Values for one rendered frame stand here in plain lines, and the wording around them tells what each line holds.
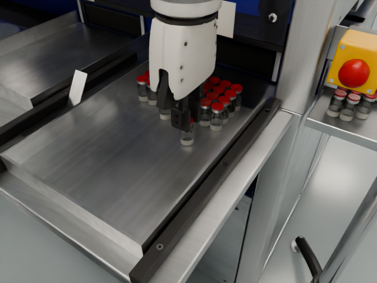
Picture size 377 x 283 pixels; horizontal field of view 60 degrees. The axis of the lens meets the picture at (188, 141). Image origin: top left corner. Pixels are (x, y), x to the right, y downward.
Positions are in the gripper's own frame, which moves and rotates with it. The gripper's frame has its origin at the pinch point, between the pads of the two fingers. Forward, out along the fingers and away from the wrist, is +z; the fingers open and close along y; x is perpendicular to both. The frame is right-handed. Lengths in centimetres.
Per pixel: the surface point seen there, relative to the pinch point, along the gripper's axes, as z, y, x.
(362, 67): -7.3, -14.3, 20.0
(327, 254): 94, -57, 32
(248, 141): 4.0, -3.7, 9.1
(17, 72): 5.9, 1.3, -42.5
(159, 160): 5.8, 5.7, -1.1
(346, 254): 56, -32, 34
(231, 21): -8.0, -17.2, -2.1
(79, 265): 94, 3, -49
